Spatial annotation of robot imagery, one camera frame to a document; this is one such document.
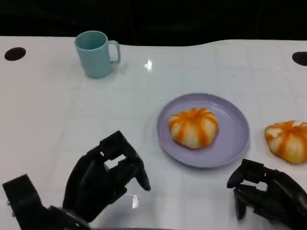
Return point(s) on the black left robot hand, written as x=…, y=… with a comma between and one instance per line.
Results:
x=91, y=187

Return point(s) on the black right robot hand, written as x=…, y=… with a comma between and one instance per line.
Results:
x=275, y=194

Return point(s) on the orange and white bread roll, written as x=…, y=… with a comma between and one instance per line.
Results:
x=194, y=128
x=287, y=141

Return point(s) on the lilac plate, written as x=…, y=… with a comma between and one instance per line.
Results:
x=230, y=119

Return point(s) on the pale green mug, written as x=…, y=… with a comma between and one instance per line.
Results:
x=93, y=57

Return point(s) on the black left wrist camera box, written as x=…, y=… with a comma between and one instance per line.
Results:
x=22, y=201

